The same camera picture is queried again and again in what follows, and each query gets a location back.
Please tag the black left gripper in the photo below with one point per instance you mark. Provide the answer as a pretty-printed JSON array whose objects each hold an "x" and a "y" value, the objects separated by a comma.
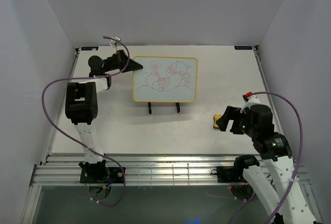
[{"x": 123, "y": 62}]

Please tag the blue label corner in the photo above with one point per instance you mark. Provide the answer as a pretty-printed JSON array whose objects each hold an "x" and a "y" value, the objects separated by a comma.
[
  {"x": 89, "y": 48},
  {"x": 243, "y": 48}
]

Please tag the yellow bone-shaped eraser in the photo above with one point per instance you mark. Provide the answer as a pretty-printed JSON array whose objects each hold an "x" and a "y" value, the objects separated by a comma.
[{"x": 216, "y": 118}]

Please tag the aluminium table frame rail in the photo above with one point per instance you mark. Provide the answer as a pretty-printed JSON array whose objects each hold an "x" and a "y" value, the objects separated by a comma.
[{"x": 168, "y": 148}]

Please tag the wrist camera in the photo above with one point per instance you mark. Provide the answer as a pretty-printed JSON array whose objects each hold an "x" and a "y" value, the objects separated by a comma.
[
  {"x": 114, "y": 42},
  {"x": 250, "y": 100}
]

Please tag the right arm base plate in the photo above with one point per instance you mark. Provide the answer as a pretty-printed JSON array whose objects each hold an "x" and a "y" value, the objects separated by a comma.
[{"x": 227, "y": 174}]

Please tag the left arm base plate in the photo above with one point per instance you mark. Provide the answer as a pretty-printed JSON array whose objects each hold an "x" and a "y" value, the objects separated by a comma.
[{"x": 102, "y": 176}]

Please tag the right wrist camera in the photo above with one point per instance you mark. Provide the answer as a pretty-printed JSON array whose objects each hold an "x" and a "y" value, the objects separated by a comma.
[{"x": 250, "y": 100}]

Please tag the blue label right corner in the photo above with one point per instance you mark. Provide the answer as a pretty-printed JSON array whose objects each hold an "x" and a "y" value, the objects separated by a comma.
[{"x": 243, "y": 48}]

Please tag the blue label left corner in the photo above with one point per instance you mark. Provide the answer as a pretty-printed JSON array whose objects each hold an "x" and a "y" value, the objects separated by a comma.
[{"x": 89, "y": 48}]

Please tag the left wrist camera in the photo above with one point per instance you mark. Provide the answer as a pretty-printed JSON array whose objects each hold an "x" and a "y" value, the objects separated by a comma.
[{"x": 114, "y": 42}]

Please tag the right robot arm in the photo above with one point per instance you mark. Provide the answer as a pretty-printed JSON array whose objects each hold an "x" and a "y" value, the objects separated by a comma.
[{"x": 282, "y": 199}]

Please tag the yellow-framed whiteboard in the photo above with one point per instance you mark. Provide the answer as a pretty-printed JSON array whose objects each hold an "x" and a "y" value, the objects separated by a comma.
[{"x": 165, "y": 79}]

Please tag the black wire whiteboard stand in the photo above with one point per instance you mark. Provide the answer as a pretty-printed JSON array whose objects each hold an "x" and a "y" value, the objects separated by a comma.
[{"x": 163, "y": 105}]

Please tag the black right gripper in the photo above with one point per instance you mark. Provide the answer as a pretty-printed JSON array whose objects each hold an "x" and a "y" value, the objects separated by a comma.
[{"x": 231, "y": 113}]

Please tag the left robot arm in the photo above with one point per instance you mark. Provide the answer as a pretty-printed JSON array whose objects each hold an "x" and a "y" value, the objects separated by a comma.
[{"x": 81, "y": 107}]

